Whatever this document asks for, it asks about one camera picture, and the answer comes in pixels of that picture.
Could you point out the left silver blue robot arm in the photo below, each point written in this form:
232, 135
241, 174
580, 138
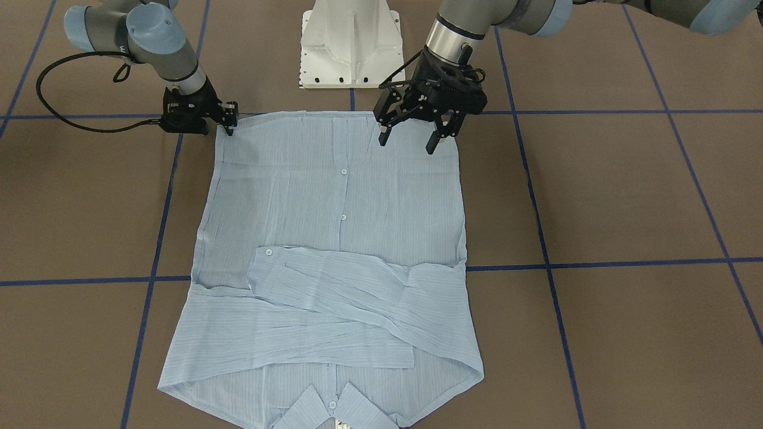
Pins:
466, 23

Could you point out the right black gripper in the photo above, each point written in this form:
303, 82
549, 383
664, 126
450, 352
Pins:
208, 96

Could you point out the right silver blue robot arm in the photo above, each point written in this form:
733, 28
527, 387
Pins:
148, 32

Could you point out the white central pedestal column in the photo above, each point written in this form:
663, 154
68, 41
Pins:
349, 45

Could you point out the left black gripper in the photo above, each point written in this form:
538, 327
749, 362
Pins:
416, 88

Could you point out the light blue button shirt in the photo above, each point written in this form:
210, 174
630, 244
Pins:
329, 278

